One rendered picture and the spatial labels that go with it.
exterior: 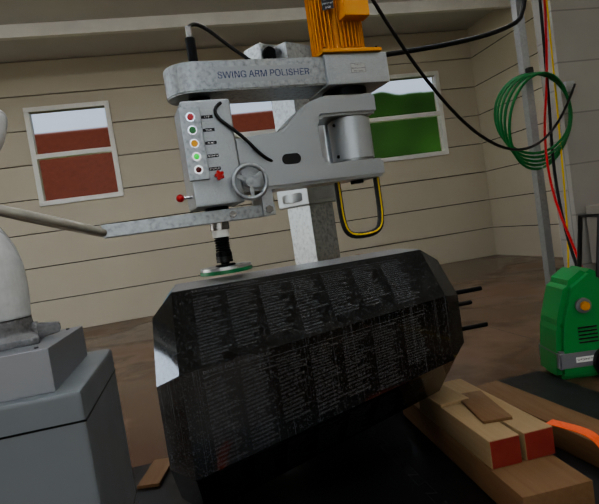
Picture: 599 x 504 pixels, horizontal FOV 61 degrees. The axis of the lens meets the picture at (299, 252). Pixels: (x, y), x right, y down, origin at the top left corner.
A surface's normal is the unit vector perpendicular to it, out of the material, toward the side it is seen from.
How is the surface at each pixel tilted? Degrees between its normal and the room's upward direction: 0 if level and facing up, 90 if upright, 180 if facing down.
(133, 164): 90
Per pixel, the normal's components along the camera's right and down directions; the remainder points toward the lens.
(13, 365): 0.22, 0.02
